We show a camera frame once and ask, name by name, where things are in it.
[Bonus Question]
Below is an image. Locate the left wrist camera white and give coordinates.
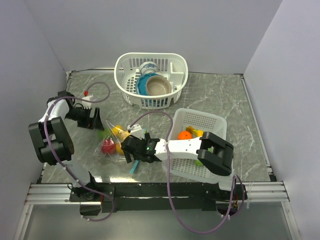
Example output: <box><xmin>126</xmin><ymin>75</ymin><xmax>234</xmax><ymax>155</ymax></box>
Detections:
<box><xmin>79</xmin><ymin>90</ymin><xmax>98</xmax><ymax>109</ymax></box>

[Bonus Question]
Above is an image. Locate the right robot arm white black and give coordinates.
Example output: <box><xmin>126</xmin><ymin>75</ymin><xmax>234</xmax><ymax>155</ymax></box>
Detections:
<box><xmin>121</xmin><ymin>131</ymin><xmax>237</xmax><ymax>199</ymax></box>

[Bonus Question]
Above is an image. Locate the white oval dish basket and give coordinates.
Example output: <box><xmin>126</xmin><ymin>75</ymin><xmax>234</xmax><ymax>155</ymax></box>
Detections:
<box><xmin>114</xmin><ymin>52</ymin><xmax>189</xmax><ymax>110</ymax></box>

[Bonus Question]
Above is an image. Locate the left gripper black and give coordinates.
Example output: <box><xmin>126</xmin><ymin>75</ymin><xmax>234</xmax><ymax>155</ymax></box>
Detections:
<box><xmin>65</xmin><ymin>106</ymin><xmax>104</xmax><ymax>131</ymax></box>

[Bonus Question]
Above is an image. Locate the yellow orange fake mango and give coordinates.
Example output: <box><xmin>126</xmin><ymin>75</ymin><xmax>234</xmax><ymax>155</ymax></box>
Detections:
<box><xmin>115</xmin><ymin>142</ymin><xmax>124</xmax><ymax>156</ymax></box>

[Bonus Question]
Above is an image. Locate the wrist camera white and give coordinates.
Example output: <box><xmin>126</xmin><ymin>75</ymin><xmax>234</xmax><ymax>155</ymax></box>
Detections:
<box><xmin>127</xmin><ymin>124</ymin><xmax>147</xmax><ymax>139</ymax></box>
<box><xmin>79</xmin><ymin>90</ymin><xmax>98</xmax><ymax>109</ymax></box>

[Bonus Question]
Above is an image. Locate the red fake apple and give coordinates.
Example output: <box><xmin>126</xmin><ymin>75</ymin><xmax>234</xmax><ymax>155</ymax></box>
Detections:
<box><xmin>100</xmin><ymin>138</ymin><xmax>116</xmax><ymax>154</ymax></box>

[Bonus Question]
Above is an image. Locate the clear zip top bag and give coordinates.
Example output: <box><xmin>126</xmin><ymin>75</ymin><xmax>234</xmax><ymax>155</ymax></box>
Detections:
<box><xmin>94</xmin><ymin>121</ymin><xmax>130</xmax><ymax>163</ymax></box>

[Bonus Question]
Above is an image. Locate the orange fake fruit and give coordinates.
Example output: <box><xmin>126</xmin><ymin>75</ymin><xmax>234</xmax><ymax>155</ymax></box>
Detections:
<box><xmin>177</xmin><ymin>130</ymin><xmax>193</xmax><ymax>140</ymax></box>

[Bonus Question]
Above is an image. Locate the purple cable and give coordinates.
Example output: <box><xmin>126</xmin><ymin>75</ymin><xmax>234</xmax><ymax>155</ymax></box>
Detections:
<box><xmin>43</xmin><ymin>81</ymin><xmax>116</xmax><ymax>222</ymax></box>
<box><xmin>128</xmin><ymin>110</ymin><xmax>245</xmax><ymax>235</ymax></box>

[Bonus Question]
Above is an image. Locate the white rectangular mesh basket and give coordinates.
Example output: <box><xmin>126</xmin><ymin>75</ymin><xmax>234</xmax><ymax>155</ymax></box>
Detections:
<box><xmin>161</xmin><ymin>107</ymin><xmax>228</xmax><ymax>185</ymax></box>

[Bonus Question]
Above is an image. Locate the yellow fake pepper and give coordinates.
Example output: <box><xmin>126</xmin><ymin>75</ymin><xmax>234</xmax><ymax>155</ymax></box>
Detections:
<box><xmin>111</xmin><ymin>125</ymin><xmax>130</xmax><ymax>142</ymax></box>

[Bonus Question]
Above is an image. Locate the blue white porcelain cup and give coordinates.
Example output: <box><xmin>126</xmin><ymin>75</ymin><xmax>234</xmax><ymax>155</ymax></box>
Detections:
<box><xmin>139</xmin><ymin>61</ymin><xmax>158</xmax><ymax>76</ymax></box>

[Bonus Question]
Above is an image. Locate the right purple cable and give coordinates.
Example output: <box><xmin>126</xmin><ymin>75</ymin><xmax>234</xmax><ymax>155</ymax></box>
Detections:
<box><xmin>128</xmin><ymin>110</ymin><xmax>245</xmax><ymax>235</ymax></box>

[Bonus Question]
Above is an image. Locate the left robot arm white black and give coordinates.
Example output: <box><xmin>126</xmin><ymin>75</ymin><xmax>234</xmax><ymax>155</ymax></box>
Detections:
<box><xmin>28</xmin><ymin>90</ymin><xmax>105</xmax><ymax>201</ymax></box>

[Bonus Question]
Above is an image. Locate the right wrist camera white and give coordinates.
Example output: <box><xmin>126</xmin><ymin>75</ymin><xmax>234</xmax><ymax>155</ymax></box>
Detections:
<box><xmin>127</xmin><ymin>124</ymin><xmax>147</xmax><ymax>139</ymax></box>

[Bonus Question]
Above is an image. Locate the yellow fake banana piece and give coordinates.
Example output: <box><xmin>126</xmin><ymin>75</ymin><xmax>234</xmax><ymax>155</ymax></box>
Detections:
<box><xmin>185</xmin><ymin>126</ymin><xmax>204</xmax><ymax>137</ymax></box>

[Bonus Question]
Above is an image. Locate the green fake vegetable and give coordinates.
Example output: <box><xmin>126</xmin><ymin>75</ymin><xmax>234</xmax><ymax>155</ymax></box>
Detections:
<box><xmin>195</xmin><ymin>147</ymin><xmax>214</xmax><ymax>167</ymax></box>

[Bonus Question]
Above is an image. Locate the beige bowl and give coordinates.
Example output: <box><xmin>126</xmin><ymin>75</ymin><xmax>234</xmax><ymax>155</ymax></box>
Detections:
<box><xmin>146</xmin><ymin>75</ymin><xmax>172</xmax><ymax>96</ymax></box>

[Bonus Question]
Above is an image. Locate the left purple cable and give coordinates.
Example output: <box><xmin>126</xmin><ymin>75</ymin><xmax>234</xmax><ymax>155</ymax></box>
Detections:
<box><xmin>43</xmin><ymin>81</ymin><xmax>116</xmax><ymax>222</ymax></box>

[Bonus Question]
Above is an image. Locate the teal plate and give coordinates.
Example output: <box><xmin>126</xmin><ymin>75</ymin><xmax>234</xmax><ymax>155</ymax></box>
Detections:
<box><xmin>135</xmin><ymin>73</ymin><xmax>159</xmax><ymax>96</ymax></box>

